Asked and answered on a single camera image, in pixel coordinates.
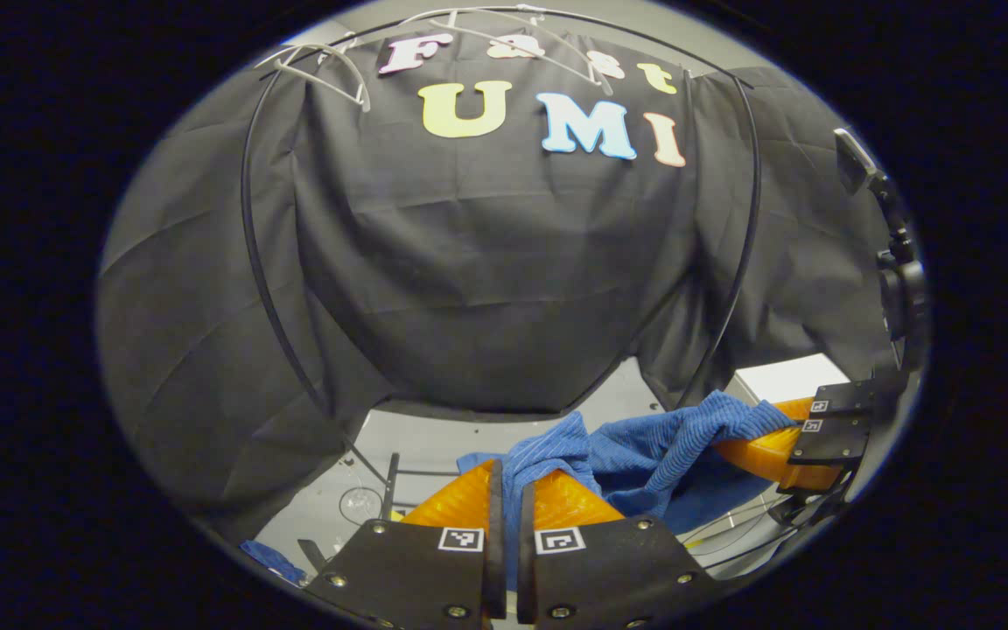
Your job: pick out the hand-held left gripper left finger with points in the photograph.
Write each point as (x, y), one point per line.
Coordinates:
(495, 569)

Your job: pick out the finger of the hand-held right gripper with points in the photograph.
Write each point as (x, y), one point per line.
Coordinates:
(832, 442)
(845, 398)

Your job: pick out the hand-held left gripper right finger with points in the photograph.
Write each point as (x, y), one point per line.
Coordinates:
(526, 569)

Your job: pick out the white clothes hanger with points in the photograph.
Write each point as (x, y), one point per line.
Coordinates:
(362, 92)
(600, 74)

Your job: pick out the black metal clothes rack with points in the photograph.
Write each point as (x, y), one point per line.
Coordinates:
(246, 175)

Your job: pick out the white box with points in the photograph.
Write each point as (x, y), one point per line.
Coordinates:
(788, 378)

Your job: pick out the clear round disc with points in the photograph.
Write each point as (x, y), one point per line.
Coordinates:
(360, 505)

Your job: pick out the black backdrop cloth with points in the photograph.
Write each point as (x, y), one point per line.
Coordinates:
(486, 262)

